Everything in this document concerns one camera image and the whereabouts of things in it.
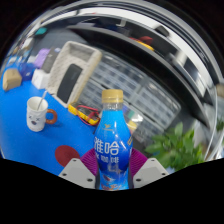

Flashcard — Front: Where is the black rectangular device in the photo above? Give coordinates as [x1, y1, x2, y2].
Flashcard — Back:
[56, 63, 83, 104]

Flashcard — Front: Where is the colour checker card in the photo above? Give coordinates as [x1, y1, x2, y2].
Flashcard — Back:
[122, 103, 145, 134]

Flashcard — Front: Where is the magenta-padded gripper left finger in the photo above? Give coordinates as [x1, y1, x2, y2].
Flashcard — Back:
[58, 148, 100, 190]

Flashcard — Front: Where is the blue drink bottle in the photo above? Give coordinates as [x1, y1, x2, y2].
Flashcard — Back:
[93, 88, 134, 192]

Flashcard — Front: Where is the teal box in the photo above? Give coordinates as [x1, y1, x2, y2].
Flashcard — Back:
[34, 26, 48, 36]

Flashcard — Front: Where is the small white box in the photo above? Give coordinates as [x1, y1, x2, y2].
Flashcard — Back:
[31, 68, 51, 90]

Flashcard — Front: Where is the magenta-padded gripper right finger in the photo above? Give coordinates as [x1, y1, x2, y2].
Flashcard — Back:
[128, 148, 170, 190]

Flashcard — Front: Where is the yellow multimeter with red leads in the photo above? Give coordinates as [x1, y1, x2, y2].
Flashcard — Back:
[67, 101, 101, 127]

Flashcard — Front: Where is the white mug with orange handle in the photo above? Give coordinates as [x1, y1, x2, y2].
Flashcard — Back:
[26, 96, 58, 133]

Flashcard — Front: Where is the green potted plant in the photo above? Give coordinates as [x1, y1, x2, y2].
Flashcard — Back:
[143, 121, 205, 171]

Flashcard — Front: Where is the tall dark grey box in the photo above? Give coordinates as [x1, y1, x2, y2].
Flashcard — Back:
[41, 47, 61, 74]

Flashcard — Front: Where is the small grey parts drawer cabinet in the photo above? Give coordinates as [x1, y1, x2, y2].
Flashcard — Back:
[79, 78, 129, 113]

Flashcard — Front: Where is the white spoon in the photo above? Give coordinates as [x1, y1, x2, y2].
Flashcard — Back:
[36, 89, 49, 111]

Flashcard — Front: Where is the brown cardboard box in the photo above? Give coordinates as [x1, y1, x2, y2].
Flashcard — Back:
[2, 68, 23, 92]

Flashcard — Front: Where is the blue box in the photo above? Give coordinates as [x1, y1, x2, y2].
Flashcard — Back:
[18, 62, 36, 82]

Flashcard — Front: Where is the dark workbench shelf unit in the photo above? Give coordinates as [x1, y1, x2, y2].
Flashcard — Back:
[29, 3, 218, 134]

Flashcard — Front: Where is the flat round red coaster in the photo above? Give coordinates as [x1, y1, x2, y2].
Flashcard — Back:
[54, 145, 82, 168]

